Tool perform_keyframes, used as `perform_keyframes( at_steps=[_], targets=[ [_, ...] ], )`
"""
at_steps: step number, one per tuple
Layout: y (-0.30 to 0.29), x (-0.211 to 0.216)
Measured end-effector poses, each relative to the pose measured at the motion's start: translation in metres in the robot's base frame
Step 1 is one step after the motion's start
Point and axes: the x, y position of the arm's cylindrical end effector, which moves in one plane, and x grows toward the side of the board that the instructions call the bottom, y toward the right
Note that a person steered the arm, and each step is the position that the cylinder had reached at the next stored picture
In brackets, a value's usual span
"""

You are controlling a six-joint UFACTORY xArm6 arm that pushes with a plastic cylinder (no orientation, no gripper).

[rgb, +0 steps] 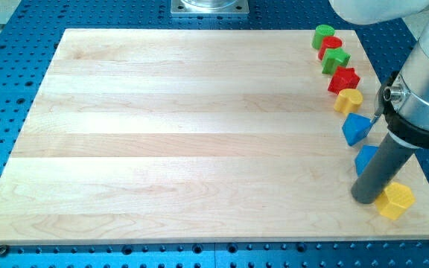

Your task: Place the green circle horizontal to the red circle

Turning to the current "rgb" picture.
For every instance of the red star block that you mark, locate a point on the red star block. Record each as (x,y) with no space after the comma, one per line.
(343,78)

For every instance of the yellow heart block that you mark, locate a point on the yellow heart block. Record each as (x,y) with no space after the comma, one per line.
(348,101)

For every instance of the yellow hexagon block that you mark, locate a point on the yellow hexagon block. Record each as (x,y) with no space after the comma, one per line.
(394,200)

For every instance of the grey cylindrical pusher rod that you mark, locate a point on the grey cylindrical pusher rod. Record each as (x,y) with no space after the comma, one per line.
(390,157)

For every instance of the blue pentagon block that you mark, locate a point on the blue pentagon block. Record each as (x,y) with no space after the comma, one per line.
(355,128)

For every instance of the green star block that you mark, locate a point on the green star block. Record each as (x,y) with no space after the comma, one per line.
(332,58)

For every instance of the red cylinder block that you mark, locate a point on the red cylinder block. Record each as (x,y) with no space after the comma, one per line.
(329,42)

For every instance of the blue cube block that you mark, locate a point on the blue cube block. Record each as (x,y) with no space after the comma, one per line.
(363,157)

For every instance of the light wooden board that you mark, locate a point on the light wooden board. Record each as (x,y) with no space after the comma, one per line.
(168,136)

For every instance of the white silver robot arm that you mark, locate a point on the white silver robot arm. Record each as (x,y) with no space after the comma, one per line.
(405,103)

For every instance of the green cylinder block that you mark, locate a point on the green cylinder block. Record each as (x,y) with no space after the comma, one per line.
(321,32)

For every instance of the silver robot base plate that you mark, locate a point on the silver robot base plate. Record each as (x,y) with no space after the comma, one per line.
(209,7)

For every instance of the blue perforated metal table plate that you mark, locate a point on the blue perforated metal table plate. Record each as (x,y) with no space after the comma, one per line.
(29,37)

